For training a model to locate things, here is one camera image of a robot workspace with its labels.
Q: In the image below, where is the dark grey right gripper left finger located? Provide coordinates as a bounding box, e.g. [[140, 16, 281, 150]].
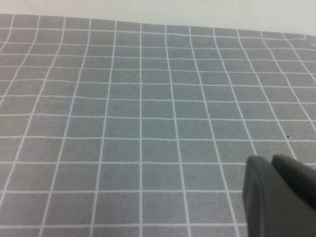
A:
[[242, 155, 316, 237]]

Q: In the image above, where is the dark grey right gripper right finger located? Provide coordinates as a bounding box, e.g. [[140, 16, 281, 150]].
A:
[[271, 154, 316, 207]]

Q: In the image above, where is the grey white-grid tablecloth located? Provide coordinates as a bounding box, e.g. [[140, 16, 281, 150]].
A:
[[0, 13, 316, 237]]

